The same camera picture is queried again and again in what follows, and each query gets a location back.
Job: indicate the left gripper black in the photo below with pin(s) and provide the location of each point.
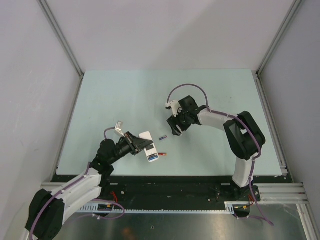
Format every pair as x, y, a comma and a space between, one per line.
135, 144

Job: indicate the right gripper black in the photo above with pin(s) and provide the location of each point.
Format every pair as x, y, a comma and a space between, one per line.
173, 121

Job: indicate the white remote control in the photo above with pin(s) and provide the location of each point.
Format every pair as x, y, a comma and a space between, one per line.
150, 150

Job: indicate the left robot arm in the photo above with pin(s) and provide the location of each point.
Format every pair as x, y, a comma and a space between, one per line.
49, 210

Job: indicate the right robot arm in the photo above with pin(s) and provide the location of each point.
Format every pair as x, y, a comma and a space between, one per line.
244, 136

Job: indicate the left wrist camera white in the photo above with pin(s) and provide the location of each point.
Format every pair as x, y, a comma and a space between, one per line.
118, 129

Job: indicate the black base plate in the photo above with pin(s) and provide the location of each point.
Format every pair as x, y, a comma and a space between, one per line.
171, 192

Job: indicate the right aluminium frame post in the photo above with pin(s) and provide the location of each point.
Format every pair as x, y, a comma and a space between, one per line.
280, 34

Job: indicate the aluminium frame post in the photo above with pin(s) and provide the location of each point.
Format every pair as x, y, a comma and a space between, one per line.
48, 13
280, 34

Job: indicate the grey slotted cable duct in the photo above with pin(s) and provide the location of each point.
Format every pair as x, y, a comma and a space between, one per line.
108, 208

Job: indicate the left aluminium frame post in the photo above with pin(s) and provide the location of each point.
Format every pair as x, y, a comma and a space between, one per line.
48, 13

